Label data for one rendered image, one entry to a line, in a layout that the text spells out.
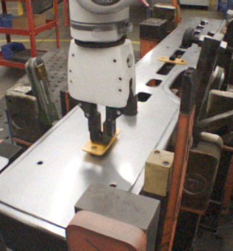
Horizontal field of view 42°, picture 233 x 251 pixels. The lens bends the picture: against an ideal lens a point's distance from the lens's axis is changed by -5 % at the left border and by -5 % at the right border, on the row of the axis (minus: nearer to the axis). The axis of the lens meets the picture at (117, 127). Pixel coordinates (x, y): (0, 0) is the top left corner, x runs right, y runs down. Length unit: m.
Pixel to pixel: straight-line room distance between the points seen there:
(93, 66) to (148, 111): 0.23
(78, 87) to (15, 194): 0.19
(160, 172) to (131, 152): 0.13
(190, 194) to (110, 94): 0.20
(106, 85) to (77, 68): 0.05
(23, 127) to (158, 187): 0.37
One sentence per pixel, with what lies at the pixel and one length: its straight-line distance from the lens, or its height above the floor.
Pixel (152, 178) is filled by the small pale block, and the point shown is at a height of 1.04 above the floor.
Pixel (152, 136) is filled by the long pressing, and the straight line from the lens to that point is 0.58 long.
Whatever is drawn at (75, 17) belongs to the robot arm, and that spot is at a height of 1.23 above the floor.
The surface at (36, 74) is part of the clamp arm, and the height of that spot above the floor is 1.09.
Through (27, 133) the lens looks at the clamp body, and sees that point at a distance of 0.69.
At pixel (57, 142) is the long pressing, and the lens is 0.57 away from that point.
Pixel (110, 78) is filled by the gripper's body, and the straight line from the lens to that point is 0.46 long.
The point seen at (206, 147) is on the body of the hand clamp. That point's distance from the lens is 0.48.
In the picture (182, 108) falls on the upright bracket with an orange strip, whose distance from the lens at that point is 0.34.
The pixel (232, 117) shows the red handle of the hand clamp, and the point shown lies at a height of 1.11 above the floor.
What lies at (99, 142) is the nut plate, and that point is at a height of 1.01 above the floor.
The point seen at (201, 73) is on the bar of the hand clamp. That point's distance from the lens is 0.42.
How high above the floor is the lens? 1.32
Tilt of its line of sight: 32 degrees down
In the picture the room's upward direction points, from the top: straight up
